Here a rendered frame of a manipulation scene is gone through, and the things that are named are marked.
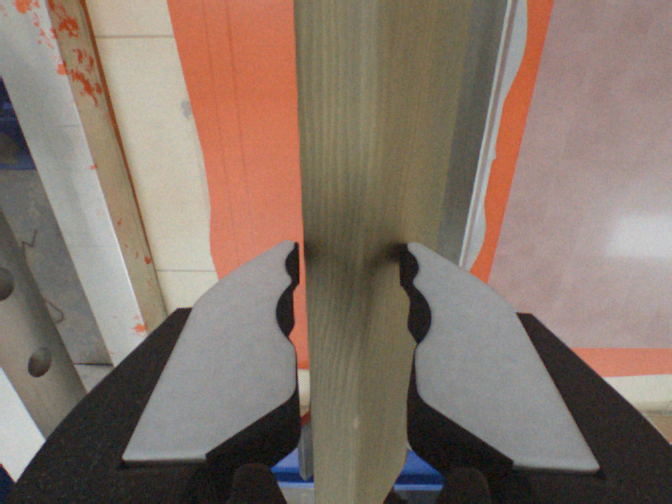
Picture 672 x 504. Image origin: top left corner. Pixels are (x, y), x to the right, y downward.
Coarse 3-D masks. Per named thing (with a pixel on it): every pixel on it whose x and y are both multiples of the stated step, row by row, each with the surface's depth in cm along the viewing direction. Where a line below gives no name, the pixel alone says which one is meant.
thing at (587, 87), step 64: (192, 0) 21; (256, 0) 20; (576, 0) 20; (640, 0) 20; (192, 64) 22; (256, 64) 22; (576, 64) 22; (640, 64) 22; (256, 128) 24; (512, 128) 24; (576, 128) 23; (640, 128) 23
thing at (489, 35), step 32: (480, 0) 12; (512, 0) 12; (480, 32) 13; (480, 64) 13; (480, 96) 14; (480, 128) 14; (480, 160) 14; (448, 192) 16; (480, 192) 16; (448, 224) 16; (448, 256) 17
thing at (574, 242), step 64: (256, 192) 26; (512, 192) 26; (576, 192) 26; (640, 192) 25; (256, 256) 28; (512, 256) 28; (576, 256) 28; (640, 256) 28; (576, 320) 31; (640, 320) 31
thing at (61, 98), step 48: (0, 0) 18; (48, 0) 18; (0, 48) 19; (48, 48) 19; (96, 48) 22; (48, 96) 20; (96, 96) 22; (48, 144) 21; (96, 144) 22; (48, 192) 23; (96, 192) 22; (96, 240) 24; (144, 240) 27; (96, 288) 26; (144, 288) 28; (144, 336) 28
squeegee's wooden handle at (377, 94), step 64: (320, 0) 9; (384, 0) 9; (448, 0) 11; (320, 64) 10; (384, 64) 9; (448, 64) 12; (320, 128) 11; (384, 128) 10; (448, 128) 14; (320, 192) 12; (384, 192) 11; (320, 256) 13; (384, 256) 13; (320, 320) 14; (384, 320) 14; (320, 384) 16; (384, 384) 17; (320, 448) 18; (384, 448) 20
